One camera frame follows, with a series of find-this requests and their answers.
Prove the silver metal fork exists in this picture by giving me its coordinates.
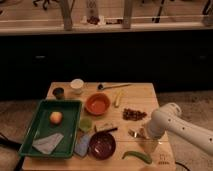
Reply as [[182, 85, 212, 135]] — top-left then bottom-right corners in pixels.
[[128, 129, 146, 139]]

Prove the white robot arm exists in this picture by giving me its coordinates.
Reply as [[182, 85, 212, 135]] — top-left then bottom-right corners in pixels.
[[145, 103, 213, 156]]

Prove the dark maroon bowl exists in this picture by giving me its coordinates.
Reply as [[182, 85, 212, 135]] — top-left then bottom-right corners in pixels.
[[89, 132, 116, 160]]

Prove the orange red bowl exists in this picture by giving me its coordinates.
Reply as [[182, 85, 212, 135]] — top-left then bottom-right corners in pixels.
[[85, 93, 111, 116]]

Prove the green chili pepper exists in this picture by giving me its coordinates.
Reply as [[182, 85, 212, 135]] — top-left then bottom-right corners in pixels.
[[122, 151, 152, 164]]

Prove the dark grape bunch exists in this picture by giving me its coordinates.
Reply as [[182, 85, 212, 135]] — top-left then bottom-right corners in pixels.
[[123, 108, 147, 121]]

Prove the yellow banana piece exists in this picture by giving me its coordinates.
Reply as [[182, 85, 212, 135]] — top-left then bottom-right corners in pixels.
[[114, 91, 122, 107]]

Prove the blue sponge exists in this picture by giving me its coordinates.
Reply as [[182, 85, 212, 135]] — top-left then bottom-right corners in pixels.
[[74, 134, 90, 157]]

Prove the small green cup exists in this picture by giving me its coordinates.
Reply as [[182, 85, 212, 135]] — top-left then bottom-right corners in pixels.
[[79, 118, 92, 132]]

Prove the white cup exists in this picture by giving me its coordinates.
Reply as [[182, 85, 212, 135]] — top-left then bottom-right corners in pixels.
[[70, 79, 84, 94]]

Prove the green plastic tray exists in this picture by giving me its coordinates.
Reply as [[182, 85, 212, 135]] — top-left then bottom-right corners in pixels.
[[19, 100, 82, 158]]

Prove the yellow orange fruit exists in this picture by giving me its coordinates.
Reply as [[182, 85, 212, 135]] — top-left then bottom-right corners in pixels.
[[49, 111, 63, 125]]

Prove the grey folded cloth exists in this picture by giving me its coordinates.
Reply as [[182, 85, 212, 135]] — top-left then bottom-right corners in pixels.
[[32, 133, 64, 155]]

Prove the small dark cup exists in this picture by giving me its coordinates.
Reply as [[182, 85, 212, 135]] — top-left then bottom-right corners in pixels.
[[52, 87, 65, 100]]

